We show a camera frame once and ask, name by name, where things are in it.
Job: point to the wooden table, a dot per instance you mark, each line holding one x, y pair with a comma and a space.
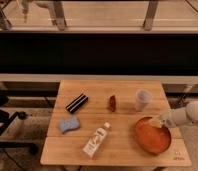
119, 147

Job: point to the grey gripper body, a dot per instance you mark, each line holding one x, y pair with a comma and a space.
167, 120

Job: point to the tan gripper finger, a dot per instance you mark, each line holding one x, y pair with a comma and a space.
156, 121

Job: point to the orange ceramic bowl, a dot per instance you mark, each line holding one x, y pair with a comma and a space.
152, 139

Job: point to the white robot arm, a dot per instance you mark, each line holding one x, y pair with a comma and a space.
177, 117

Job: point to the black office chair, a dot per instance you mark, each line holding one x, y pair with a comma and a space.
6, 120

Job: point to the translucent plastic cup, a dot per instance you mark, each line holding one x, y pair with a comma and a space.
142, 99

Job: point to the small dark red object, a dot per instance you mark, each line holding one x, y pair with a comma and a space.
112, 103

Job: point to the blue sponge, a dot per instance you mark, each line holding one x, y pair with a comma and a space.
70, 124

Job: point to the white plastic bottle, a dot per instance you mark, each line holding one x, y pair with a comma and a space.
96, 140

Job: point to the black white striped case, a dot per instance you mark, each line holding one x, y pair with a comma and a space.
76, 103

